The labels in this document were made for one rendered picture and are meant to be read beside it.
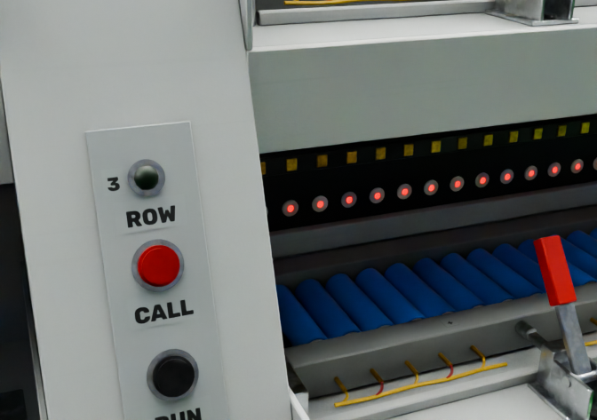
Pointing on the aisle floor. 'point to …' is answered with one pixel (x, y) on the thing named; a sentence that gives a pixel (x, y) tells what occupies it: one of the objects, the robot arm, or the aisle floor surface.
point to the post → (52, 289)
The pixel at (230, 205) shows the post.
